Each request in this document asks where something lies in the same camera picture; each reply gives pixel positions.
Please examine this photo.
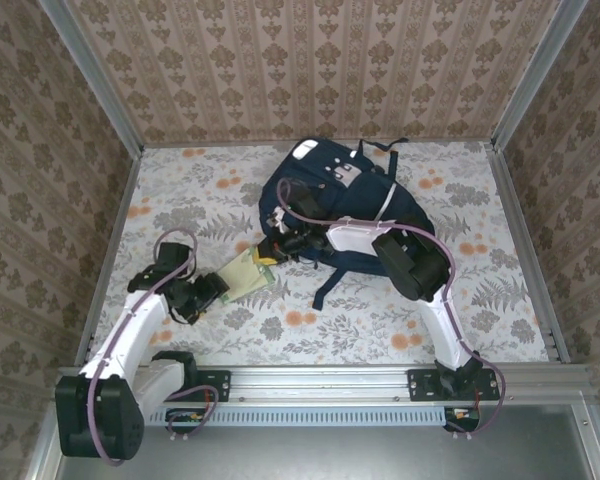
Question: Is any green notebook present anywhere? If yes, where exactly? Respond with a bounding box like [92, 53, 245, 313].
[215, 248, 277, 304]

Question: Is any navy blue backpack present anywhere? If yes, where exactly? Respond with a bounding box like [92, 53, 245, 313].
[258, 137, 436, 311]

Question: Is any grey metal sheet panel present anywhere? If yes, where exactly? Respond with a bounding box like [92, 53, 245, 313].
[54, 404, 596, 480]

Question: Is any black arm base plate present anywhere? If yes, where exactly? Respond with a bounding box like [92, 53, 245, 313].
[142, 369, 231, 403]
[407, 368, 501, 403]

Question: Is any black connector with orange wires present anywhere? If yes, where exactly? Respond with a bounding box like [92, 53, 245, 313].
[443, 406, 481, 432]
[165, 407, 206, 434]

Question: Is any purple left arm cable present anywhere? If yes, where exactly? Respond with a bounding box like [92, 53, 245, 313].
[87, 228, 219, 469]

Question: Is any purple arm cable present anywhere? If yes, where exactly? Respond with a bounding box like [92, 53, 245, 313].
[276, 178, 507, 437]
[87, 228, 219, 469]

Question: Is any grey slotted cable duct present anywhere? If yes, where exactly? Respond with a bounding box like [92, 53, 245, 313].
[144, 405, 449, 427]

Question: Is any aluminium corner post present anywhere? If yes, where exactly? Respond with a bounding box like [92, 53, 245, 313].
[38, 0, 145, 156]
[490, 0, 589, 151]

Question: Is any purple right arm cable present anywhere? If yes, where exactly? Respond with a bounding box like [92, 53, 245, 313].
[276, 178, 507, 437]

